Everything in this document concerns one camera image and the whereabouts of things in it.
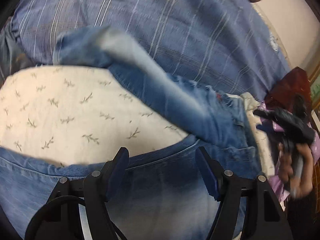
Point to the blue denim jeans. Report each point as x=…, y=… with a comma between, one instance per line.
x=162, y=194

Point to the purple floral garment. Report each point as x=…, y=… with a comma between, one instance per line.
x=268, y=149

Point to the blue plaid pillow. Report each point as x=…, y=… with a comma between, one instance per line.
x=223, y=43

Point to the dark red cloth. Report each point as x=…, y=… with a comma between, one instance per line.
x=284, y=91

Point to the person's right hand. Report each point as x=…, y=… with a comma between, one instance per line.
x=297, y=176

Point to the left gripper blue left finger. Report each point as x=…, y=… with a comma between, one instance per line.
x=112, y=173

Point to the cream leaf-print bed sheet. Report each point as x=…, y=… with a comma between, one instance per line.
x=78, y=115

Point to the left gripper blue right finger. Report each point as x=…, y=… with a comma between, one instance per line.
x=211, y=172

